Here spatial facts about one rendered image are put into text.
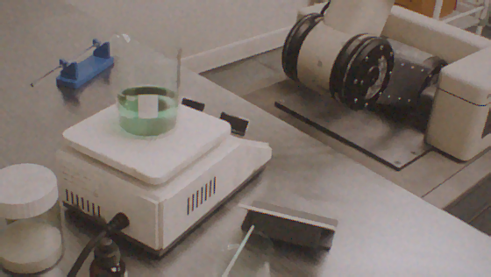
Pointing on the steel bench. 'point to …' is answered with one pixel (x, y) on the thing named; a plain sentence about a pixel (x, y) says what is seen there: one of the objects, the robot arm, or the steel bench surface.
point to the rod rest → (87, 71)
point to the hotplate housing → (131, 189)
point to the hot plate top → (169, 167)
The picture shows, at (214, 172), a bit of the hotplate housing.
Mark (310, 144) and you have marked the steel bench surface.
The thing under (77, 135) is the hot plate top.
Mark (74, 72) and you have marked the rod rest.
